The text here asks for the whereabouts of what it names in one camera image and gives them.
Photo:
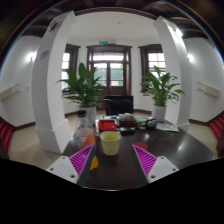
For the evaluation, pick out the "dark-framed window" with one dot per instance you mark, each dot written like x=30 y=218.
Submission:
x=156 y=60
x=65 y=65

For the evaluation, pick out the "clear orange-labelled drink bottle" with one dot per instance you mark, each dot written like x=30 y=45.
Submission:
x=85 y=133

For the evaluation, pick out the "red carpeted staircase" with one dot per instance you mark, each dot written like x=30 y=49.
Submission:
x=5 y=133
x=218 y=128

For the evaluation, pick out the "large potted green plant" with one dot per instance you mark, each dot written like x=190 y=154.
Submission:
x=85 y=90
x=160 y=90

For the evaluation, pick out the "red plastic box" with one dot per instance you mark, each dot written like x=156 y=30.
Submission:
x=107 y=126

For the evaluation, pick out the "white wall-mounted unit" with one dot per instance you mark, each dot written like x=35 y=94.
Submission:
x=210 y=90
x=7 y=93

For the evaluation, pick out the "dark wooden double door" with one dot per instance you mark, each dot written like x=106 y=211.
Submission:
x=108 y=71

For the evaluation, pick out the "green exit sign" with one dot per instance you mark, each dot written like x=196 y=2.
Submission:
x=103 y=42

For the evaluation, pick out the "black chair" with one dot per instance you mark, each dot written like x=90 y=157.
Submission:
x=119 y=105

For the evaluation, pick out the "green book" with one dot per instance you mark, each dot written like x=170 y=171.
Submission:
x=140 y=118

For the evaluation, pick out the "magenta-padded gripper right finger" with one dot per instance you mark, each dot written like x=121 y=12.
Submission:
x=160 y=168

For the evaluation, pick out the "green flat box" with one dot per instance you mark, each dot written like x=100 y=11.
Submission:
x=110 y=117

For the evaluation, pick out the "dark grey teapot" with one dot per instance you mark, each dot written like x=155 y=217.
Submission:
x=151 y=123

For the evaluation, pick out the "pale yellow cup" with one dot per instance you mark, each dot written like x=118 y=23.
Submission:
x=110 y=145

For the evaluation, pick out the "white teacup set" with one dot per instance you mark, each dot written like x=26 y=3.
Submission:
x=126 y=117

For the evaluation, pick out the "dark wooden tea tray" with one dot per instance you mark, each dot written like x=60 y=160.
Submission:
x=128 y=123

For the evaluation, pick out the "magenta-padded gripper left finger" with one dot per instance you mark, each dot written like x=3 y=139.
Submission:
x=63 y=168

